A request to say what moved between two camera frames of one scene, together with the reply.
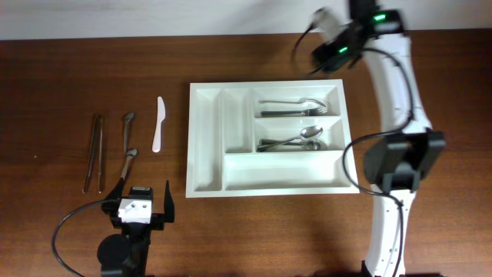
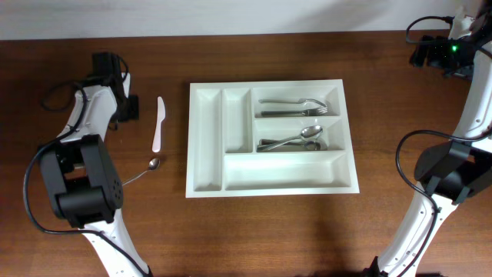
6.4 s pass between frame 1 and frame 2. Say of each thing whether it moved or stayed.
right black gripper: moved
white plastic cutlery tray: stayed
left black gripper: moved
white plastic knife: stayed
